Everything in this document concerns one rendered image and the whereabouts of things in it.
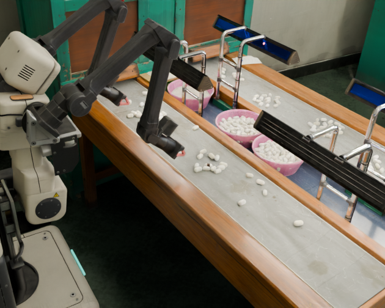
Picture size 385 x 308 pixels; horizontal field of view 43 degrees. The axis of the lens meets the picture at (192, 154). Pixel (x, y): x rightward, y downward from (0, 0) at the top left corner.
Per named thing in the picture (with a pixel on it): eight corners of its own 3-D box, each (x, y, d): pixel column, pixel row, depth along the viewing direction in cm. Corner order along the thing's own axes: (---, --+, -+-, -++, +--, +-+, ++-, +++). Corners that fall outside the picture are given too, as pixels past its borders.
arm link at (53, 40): (104, -23, 196) (117, -12, 191) (118, 1, 208) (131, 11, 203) (18, 46, 191) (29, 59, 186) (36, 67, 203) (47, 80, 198)
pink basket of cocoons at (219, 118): (250, 157, 238) (253, 142, 233) (204, 140, 249) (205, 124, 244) (273, 134, 257) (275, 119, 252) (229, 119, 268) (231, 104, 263)
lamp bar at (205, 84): (199, 93, 213) (200, 77, 209) (128, 45, 254) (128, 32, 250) (213, 88, 217) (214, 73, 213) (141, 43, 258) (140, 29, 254)
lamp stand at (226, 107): (234, 118, 269) (242, 41, 244) (212, 103, 282) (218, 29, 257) (259, 109, 279) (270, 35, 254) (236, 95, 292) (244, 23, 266)
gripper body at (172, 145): (170, 135, 205) (159, 129, 200) (184, 147, 199) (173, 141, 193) (162, 148, 206) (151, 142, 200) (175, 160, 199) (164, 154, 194)
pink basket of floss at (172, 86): (208, 117, 269) (209, 102, 264) (162, 110, 272) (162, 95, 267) (216, 95, 291) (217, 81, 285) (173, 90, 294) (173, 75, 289)
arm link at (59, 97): (48, 101, 161) (54, 108, 157) (70, 79, 161) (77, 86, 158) (66, 115, 168) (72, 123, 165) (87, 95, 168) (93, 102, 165)
